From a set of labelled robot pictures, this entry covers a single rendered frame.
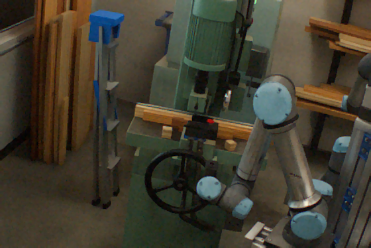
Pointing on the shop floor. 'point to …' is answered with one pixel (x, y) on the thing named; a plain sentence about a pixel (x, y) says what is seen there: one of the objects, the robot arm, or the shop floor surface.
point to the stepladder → (103, 56)
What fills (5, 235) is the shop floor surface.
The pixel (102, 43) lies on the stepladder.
